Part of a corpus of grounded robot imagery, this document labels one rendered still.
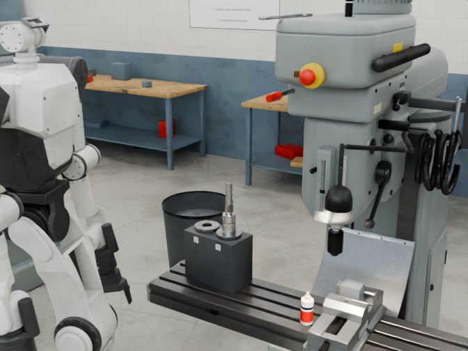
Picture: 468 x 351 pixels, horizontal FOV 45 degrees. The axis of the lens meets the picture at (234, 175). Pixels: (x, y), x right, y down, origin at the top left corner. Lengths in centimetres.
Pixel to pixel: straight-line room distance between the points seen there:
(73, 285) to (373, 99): 95
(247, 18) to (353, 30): 523
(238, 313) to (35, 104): 93
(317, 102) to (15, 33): 78
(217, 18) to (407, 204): 502
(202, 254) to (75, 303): 53
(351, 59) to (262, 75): 517
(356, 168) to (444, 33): 433
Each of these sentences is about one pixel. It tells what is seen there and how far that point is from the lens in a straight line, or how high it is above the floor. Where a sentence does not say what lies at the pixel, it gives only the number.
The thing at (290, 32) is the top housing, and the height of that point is 186.
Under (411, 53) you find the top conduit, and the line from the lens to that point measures 161.
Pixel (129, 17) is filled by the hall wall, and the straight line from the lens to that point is 759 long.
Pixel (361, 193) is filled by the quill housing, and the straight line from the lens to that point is 162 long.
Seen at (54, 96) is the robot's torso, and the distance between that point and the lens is 152.
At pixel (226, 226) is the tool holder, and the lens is 195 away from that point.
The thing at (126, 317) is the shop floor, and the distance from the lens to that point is 375.
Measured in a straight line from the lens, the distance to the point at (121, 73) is 733.
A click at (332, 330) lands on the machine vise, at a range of 174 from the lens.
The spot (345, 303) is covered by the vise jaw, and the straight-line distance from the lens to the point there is 177.
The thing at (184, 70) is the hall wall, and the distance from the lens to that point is 710.
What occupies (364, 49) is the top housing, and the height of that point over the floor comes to 183.
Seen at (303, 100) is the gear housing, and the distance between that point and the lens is 155.
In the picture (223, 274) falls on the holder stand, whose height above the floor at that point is 103.
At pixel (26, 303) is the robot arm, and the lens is 151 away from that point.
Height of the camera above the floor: 196
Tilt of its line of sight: 18 degrees down
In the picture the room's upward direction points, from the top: straight up
